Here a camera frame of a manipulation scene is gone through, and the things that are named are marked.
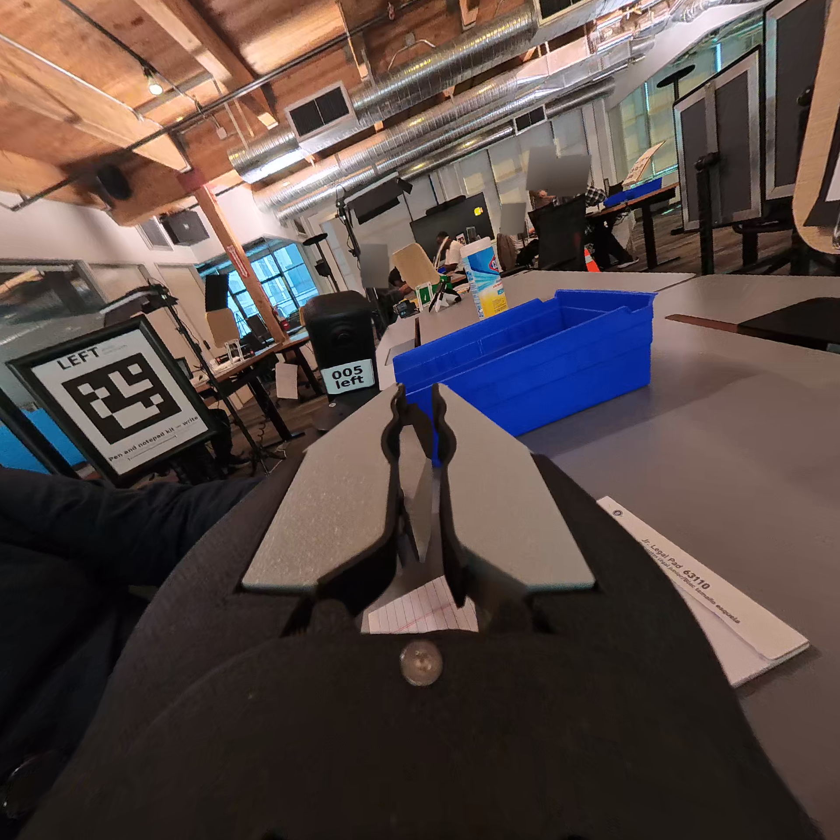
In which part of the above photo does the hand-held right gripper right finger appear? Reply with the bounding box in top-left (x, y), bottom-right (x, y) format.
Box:
top-left (432, 382), bottom-right (597, 626)

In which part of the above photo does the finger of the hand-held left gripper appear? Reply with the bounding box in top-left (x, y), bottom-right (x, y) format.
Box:
top-left (399, 423), bottom-right (437, 567)

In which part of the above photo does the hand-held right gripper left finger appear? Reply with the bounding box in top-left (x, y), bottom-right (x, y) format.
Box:
top-left (241, 383), bottom-right (408, 618)

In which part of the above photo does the white lined notepad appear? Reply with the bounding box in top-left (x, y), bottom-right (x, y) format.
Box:
top-left (367, 497), bottom-right (810, 689)

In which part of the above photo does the person's left forearm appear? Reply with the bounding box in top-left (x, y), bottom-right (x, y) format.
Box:
top-left (0, 465), bottom-right (263, 586)

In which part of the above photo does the wooden work desk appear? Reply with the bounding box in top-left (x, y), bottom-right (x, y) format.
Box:
top-left (197, 331), bottom-right (311, 442)

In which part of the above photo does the tan cardboard sheet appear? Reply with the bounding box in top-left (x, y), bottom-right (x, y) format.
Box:
top-left (392, 243), bottom-right (442, 290)

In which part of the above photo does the black tan softbox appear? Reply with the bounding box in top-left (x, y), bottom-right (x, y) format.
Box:
top-left (204, 272), bottom-right (241, 349)

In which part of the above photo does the black studio light panel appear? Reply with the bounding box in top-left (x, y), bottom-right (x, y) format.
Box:
top-left (346, 176), bottom-right (413, 226)

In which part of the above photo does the wipes canister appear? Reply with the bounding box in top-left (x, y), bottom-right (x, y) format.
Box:
top-left (459, 238), bottom-right (510, 321)

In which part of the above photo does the blue plastic bin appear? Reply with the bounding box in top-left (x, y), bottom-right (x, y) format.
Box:
top-left (392, 289), bottom-right (658, 468)

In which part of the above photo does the large black screen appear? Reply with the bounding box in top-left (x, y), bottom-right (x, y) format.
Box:
top-left (410, 193), bottom-right (494, 261)

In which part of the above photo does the black box speaker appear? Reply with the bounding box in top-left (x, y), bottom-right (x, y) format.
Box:
top-left (161, 210), bottom-right (211, 248)

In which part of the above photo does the black tripod stand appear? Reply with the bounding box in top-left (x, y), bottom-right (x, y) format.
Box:
top-left (105, 282), bottom-right (290, 475)

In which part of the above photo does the white air vent grille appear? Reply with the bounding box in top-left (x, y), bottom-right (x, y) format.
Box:
top-left (285, 82), bottom-right (359, 140)

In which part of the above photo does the framed marker sign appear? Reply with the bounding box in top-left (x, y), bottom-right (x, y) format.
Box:
top-left (5, 318), bottom-right (219, 488)

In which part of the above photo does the black office chair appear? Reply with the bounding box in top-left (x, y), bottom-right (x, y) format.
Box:
top-left (528, 196), bottom-right (592, 274)

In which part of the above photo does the blue panel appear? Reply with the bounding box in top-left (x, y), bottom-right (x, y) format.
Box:
top-left (0, 406), bottom-right (70, 475)

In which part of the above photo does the person's dark clothed body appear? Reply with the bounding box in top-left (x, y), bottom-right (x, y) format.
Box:
top-left (0, 545), bottom-right (155, 840)

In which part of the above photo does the blue storage tray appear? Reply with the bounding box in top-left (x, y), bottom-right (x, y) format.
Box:
top-left (602, 178), bottom-right (664, 208)

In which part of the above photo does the wooden background desk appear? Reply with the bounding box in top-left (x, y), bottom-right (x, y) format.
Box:
top-left (591, 184), bottom-right (681, 271)

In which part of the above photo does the angled paper sign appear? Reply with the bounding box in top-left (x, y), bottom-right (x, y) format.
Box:
top-left (621, 141), bottom-right (668, 189)

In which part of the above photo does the flat stand base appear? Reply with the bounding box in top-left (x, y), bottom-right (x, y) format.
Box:
top-left (737, 297), bottom-right (840, 353)

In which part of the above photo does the silver framed black panel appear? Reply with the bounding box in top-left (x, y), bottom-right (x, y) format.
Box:
top-left (764, 0), bottom-right (823, 202)
top-left (672, 46), bottom-right (766, 232)

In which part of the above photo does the wooden board with black marker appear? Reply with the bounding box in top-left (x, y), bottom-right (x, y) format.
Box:
top-left (791, 0), bottom-right (840, 254)

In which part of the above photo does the silver spiral air duct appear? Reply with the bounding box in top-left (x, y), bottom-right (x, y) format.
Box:
top-left (252, 59), bottom-right (618, 225)
top-left (228, 0), bottom-right (546, 183)

